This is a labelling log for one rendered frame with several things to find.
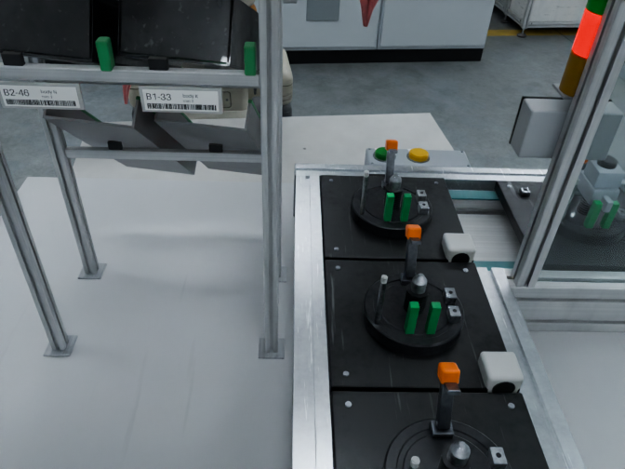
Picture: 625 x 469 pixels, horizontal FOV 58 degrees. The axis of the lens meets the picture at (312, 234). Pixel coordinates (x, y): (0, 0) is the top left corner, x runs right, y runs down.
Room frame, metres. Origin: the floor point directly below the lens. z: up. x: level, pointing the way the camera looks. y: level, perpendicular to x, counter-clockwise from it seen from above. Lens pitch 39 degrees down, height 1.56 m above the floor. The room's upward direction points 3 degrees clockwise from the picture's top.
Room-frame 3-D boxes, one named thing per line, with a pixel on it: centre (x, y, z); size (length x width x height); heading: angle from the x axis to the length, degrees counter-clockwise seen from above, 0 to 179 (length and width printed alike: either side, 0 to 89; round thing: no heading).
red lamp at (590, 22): (0.69, -0.33, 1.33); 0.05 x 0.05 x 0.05
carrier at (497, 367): (0.55, -0.15, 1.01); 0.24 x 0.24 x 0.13; 3
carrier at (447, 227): (0.80, -0.13, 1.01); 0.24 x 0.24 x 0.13; 3
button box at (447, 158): (1.01, -0.21, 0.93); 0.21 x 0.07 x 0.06; 93
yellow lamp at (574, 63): (0.69, -0.33, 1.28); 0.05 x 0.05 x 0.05
